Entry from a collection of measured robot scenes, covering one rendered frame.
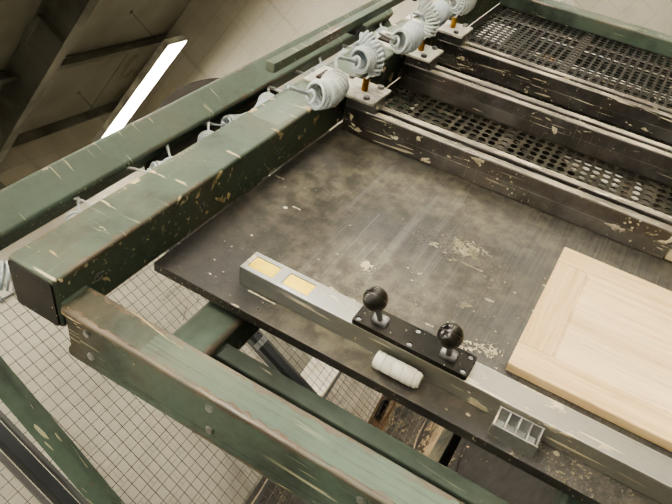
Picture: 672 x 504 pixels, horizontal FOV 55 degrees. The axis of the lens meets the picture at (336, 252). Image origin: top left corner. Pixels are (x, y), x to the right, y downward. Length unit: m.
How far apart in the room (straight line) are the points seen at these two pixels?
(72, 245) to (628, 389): 0.91
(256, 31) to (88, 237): 6.37
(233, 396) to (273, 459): 0.10
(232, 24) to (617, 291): 6.53
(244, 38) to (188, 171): 6.26
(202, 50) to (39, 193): 6.21
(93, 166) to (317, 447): 1.08
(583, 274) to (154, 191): 0.82
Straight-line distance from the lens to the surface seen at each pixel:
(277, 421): 0.89
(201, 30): 7.73
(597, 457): 1.03
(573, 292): 1.27
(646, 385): 1.18
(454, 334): 0.90
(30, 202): 1.64
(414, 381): 1.00
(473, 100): 1.81
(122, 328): 1.01
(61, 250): 1.07
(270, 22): 7.27
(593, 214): 1.47
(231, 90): 2.10
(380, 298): 0.92
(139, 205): 1.15
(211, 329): 1.11
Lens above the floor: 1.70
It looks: 4 degrees down
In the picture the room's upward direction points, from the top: 41 degrees counter-clockwise
